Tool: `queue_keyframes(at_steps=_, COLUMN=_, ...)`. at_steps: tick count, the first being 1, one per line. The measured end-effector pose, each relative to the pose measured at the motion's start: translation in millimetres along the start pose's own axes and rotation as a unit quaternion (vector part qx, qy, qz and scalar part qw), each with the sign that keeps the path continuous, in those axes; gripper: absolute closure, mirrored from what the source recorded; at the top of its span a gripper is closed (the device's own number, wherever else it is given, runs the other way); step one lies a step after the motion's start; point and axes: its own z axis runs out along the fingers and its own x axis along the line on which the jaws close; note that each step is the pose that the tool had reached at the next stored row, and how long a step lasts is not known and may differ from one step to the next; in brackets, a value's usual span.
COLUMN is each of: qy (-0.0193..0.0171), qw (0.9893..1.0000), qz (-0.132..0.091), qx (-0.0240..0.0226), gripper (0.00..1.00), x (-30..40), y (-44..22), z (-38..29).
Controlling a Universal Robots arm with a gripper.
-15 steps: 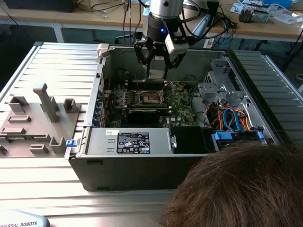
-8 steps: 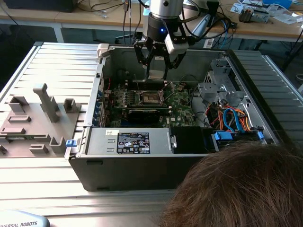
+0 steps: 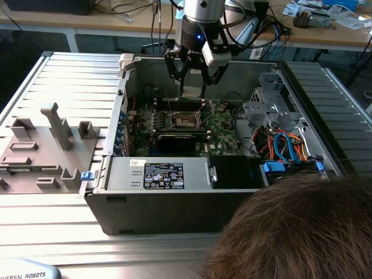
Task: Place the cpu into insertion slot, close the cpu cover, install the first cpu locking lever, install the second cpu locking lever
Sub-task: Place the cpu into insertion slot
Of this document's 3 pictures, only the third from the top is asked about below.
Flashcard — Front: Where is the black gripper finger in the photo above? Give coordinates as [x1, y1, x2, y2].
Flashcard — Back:
[163, 48, 190, 95]
[200, 63, 231, 99]

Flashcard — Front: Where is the metal socket cover frame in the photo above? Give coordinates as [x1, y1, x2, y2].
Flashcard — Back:
[195, 99, 216, 129]

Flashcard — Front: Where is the silver CPU chip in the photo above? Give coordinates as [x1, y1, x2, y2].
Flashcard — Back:
[180, 85, 203, 99]

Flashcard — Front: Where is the metal locking lever wire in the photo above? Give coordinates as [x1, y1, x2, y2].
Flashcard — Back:
[164, 91, 173, 115]
[202, 107, 216, 125]

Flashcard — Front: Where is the CPU socket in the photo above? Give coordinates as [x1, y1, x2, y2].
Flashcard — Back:
[169, 109, 205, 131]

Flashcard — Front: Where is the metal disk bay cage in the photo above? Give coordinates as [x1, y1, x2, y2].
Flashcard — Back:
[241, 71, 310, 134]

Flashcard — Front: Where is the green motherboard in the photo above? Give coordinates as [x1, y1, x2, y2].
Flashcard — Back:
[125, 98, 242, 158]

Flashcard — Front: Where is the black graphics card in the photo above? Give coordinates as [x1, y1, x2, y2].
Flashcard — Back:
[156, 132, 199, 152]

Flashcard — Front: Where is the wooden desk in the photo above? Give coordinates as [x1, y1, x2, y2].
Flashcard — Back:
[0, 0, 372, 53]

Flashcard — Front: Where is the black plastic shroud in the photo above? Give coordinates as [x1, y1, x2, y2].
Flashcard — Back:
[208, 155, 270, 190]

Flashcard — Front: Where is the heatsink cooler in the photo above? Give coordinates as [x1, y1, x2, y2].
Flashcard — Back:
[292, 8, 332, 30]

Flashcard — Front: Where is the hard disk in blue carrier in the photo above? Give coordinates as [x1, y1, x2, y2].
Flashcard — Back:
[259, 160, 326, 187]

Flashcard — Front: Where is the grey power supply unit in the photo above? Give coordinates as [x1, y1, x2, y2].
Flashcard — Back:
[103, 156, 218, 191]

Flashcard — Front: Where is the black device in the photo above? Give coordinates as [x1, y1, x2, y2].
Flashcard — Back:
[4, 0, 91, 16]

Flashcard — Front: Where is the blue box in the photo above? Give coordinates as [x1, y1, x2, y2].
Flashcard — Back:
[322, 0, 361, 10]

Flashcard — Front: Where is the black PC case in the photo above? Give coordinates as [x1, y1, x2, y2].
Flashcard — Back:
[78, 53, 349, 237]

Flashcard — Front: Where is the grey parts rack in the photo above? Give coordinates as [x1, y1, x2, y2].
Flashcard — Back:
[0, 101, 101, 195]

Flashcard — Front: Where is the brown-haired person head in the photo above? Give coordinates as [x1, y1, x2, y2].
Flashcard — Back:
[200, 171, 372, 279]

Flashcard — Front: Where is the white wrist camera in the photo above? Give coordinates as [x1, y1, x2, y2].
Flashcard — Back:
[202, 40, 234, 68]

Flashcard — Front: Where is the grey case handle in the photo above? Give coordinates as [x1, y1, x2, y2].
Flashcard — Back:
[117, 53, 142, 78]

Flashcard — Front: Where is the blue SATA cable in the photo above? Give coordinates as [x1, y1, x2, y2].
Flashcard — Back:
[273, 133, 288, 163]
[285, 131, 302, 164]

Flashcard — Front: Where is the orange wire bundle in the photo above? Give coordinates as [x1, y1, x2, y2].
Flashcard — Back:
[257, 129, 309, 162]

